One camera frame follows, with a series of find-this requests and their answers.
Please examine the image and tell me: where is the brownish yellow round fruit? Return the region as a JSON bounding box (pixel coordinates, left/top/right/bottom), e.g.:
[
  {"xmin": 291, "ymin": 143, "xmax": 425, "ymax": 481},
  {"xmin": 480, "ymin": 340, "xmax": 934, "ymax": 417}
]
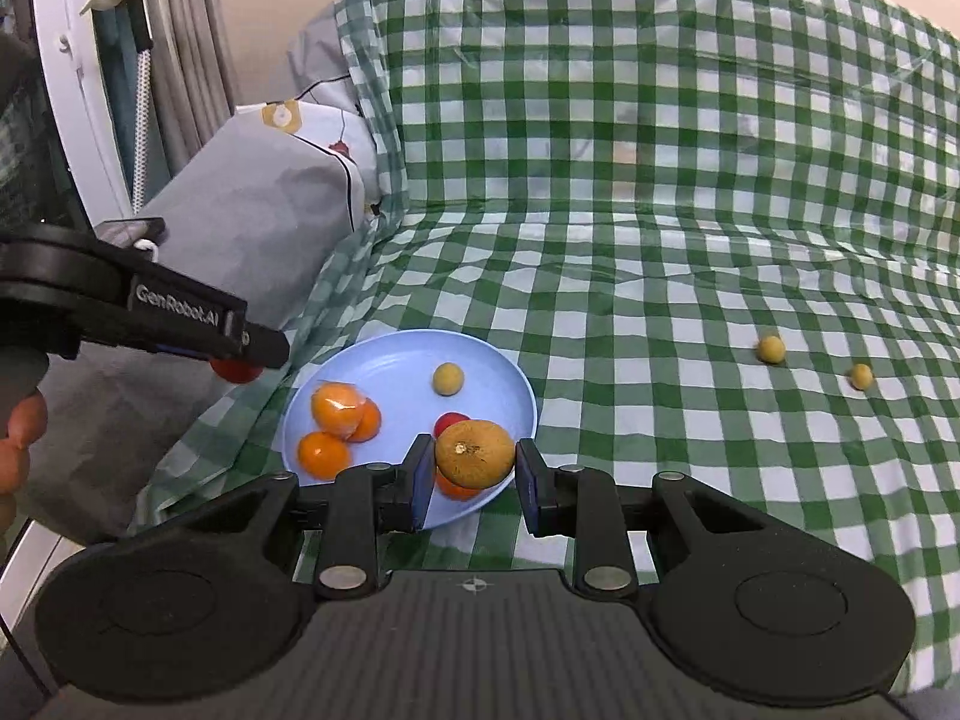
[{"xmin": 435, "ymin": 420, "xmax": 517, "ymax": 488}]

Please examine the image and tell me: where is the person's left hand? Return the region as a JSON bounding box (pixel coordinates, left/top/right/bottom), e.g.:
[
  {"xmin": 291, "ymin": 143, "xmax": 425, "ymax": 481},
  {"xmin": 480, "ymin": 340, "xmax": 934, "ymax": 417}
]
[{"xmin": 0, "ymin": 390, "xmax": 50, "ymax": 533}]

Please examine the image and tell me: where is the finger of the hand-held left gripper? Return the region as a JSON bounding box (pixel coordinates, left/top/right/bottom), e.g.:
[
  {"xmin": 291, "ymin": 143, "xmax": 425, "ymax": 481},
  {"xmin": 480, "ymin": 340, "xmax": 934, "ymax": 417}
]
[{"xmin": 81, "ymin": 270, "xmax": 291, "ymax": 372}]

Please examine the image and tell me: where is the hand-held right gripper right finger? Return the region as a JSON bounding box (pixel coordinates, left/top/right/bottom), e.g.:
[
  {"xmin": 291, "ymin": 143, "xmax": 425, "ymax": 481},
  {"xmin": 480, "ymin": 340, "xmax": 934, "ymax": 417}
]
[{"xmin": 514, "ymin": 439, "xmax": 751, "ymax": 593}]

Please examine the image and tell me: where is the blue plate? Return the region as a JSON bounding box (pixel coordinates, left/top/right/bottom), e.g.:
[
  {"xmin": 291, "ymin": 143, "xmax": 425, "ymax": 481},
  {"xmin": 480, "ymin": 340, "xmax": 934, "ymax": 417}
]
[{"xmin": 281, "ymin": 330, "xmax": 537, "ymax": 530}]

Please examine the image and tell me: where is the green checked tablecloth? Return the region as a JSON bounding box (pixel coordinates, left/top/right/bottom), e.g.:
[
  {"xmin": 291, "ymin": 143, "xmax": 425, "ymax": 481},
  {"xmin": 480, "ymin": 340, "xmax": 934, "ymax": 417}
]
[{"xmin": 139, "ymin": 0, "xmax": 960, "ymax": 695}]

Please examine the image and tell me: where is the teal curtain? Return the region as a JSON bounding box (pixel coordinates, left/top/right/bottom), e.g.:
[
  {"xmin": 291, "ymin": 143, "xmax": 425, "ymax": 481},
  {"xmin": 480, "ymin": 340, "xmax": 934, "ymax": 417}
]
[{"xmin": 91, "ymin": 0, "xmax": 147, "ymax": 212}]

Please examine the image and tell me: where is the grey ribbed curtain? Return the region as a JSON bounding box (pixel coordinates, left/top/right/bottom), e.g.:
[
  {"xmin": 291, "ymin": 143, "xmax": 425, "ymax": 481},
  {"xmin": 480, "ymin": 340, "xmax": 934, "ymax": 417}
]
[{"xmin": 146, "ymin": 0, "xmax": 239, "ymax": 175}]

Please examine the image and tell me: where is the plastic-wrapped small orange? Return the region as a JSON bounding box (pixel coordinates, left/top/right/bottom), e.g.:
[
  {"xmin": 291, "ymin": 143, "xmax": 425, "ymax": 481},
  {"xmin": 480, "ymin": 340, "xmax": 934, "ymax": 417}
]
[
  {"xmin": 311, "ymin": 382, "xmax": 368, "ymax": 440},
  {"xmin": 349, "ymin": 399, "xmax": 383, "ymax": 443}
]

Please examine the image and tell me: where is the grey printed pillow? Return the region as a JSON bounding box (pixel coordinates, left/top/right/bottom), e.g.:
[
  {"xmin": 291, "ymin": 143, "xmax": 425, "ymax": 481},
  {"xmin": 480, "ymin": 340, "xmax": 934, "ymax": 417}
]
[{"xmin": 15, "ymin": 0, "xmax": 406, "ymax": 541}]

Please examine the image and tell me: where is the black strap with braided cord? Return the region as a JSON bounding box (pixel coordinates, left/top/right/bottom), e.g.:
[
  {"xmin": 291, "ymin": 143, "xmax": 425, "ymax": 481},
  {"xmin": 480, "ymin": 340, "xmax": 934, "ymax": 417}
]
[{"xmin": 81, "ymin": 0, "xmax": 156, "ymax": 205}]

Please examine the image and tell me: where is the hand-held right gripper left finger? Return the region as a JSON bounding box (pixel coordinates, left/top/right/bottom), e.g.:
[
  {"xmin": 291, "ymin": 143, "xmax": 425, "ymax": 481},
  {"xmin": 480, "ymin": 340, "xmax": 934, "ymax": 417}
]
[{"xmin": 217, "ymin": 433, "xmax": 437, "ymax": 601}]

